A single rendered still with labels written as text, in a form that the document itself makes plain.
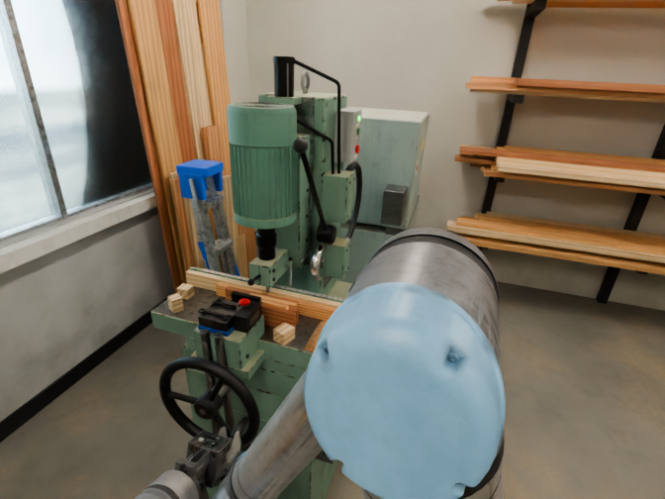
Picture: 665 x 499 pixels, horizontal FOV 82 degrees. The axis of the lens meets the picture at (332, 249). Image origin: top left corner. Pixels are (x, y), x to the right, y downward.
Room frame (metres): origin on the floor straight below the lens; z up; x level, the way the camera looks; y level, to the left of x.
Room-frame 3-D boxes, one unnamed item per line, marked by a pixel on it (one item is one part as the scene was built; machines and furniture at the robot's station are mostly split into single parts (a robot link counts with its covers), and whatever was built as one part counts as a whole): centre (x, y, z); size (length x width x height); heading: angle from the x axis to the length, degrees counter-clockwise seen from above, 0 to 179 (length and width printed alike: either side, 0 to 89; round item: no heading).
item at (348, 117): (1.30, -0.03, 1.40); 0.10 x 0.06 x 0.16; 163
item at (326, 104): (1.32, 0.11, 1.16); 0.22 x 0.22 x 0.72; 73
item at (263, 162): (1.04, 0.20, 1.35); 0.18 x 0.18 x 0.31
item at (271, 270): (1.06, 0.19, 1.03); 0.14 x 0.07 x 0.09; 163
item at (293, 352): (0.94, 0.24, 0.87); 0.61 x 0.30 x 0.06; 73
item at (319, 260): (1.12, 0.04, 1.02); 0.12 x 0.03 x 0.12; 163
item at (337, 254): (1.17, -0.01, 1.02); 0.09 x 0.07 x 0.12; 73
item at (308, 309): (1.01, 0.12, 0.92); 0.54 x 0.02 x 0.04; 73
